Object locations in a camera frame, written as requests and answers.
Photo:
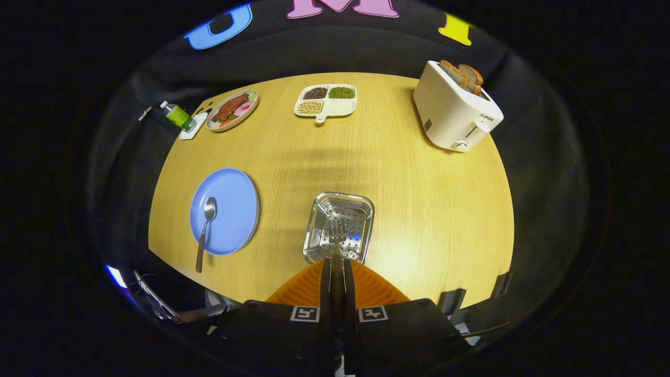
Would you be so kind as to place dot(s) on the green drink bottle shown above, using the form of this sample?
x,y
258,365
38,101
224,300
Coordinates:
x,y
178,116

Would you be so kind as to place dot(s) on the blue plate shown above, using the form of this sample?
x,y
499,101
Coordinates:
x,y
233,209

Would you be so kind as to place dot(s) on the perforated metal basket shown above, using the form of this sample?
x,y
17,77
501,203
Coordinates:
x,y
356,209

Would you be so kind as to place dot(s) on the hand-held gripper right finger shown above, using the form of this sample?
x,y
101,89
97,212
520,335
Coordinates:
x,y
349,293

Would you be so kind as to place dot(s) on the brown bread slice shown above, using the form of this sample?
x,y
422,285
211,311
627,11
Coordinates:
x,y
473,76
453,73

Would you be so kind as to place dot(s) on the white divided bean tray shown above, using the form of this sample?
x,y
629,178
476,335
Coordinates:
x,y
340,107

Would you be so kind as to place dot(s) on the lit computer screen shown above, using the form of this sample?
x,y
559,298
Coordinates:
x,y
116,276

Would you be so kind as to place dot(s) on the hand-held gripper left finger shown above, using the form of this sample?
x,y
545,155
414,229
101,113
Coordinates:
x,y
325,293

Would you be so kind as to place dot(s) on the white toaster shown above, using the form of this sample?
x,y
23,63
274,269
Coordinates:
x,y
450,110

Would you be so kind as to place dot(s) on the white square coaster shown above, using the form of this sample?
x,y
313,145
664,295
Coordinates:
x,y
200,123

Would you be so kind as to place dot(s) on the plate of food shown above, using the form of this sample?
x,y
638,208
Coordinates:
x,y
230,107

